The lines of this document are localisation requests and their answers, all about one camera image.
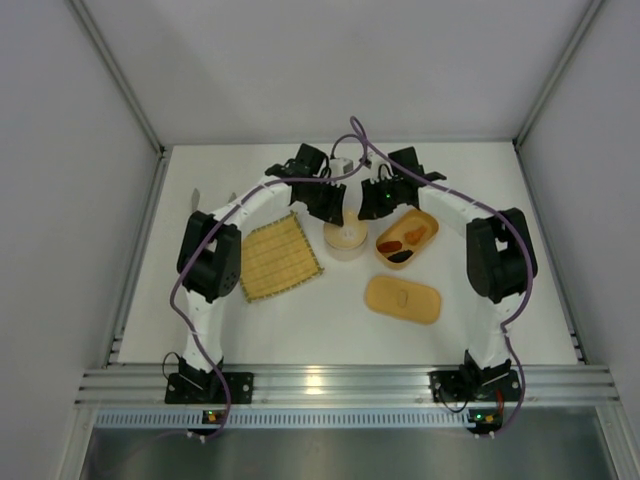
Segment bamboo mat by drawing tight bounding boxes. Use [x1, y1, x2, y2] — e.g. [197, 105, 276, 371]
[240, 211, 324, 303]

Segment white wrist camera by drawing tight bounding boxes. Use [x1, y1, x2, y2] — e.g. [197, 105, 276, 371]
[329, 158, 354, 178]
[358, 153, 386, 181]

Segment round metal-lined container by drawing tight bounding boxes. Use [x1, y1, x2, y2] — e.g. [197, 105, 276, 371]
[324, 237, 368, 262]

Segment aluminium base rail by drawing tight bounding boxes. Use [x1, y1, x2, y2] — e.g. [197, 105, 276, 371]
[74, 364, 620, 409]

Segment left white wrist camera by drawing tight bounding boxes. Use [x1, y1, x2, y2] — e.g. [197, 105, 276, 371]
[329, 158, 354, 178]

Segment round beige lid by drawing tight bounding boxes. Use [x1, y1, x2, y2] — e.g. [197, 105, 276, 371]
[323, 210, 368, 250]

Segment black spiky food piece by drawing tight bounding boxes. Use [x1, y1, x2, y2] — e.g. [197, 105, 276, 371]
[387, 250, 413, 264]

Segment beige oval lunch box lid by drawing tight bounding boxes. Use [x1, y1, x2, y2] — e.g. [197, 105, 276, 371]
[364, 275, 441, 325]

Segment red-brown sausage food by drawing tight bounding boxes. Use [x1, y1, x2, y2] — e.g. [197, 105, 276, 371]
[377, 240, 403, 253]

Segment beige oval lunch box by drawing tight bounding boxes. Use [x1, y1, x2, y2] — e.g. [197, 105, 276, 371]
[375, 209, 440, 270]

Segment slotted grey cable duct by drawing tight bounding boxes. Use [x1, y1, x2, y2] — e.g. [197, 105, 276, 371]
[94, 408, 471, 429]

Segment orange fried food piece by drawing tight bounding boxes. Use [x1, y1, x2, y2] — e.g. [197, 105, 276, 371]
[404, 225, 427, 245]

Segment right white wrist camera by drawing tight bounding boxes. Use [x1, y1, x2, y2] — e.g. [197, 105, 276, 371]
[358, 153, 386, 181]

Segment metal tongs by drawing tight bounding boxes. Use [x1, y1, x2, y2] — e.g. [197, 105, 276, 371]
[190, 188, 237, 212]

